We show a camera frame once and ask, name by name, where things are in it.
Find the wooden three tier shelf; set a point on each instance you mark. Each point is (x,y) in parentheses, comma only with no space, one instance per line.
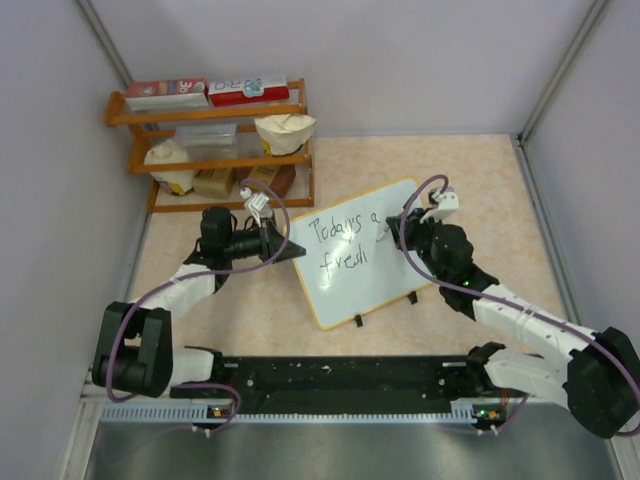
(247,155)

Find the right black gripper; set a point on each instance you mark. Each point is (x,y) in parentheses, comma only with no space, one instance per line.
(413,225)

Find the tan brown box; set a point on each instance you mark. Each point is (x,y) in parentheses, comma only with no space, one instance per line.
(214,183)

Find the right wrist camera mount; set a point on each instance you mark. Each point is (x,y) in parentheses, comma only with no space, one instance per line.
(442,204)

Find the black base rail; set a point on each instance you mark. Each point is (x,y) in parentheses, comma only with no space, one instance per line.
(326,385)

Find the cream paper bag right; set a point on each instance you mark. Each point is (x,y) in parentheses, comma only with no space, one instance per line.
(284,134)

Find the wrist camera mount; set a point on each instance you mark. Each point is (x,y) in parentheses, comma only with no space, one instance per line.
(442,204)
(256,202)

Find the black whiteboard clip right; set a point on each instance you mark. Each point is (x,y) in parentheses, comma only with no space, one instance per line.
(412,297)

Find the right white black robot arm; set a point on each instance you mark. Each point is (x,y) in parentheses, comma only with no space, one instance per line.
(594,375)

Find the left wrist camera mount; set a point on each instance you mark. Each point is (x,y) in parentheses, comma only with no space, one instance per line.
(256,202)

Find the red white box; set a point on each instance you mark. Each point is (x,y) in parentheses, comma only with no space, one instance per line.
(257,89)
(173,94)

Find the red white box left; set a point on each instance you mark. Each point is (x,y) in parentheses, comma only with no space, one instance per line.
(173,94)

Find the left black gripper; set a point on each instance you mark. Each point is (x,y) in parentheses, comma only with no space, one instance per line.
(270,241)

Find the reddish brown packet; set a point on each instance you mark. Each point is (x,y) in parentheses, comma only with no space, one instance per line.
(277,178)

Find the clear plastic container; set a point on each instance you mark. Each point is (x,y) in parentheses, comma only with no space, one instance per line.
(208,141)

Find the yellow framed whiteboard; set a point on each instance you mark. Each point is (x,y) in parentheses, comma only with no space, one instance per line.
(348,270)

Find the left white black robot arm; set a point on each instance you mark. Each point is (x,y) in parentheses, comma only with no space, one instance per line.
(135,352)

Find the red white box right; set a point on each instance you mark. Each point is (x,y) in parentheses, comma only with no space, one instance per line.
(257,89)

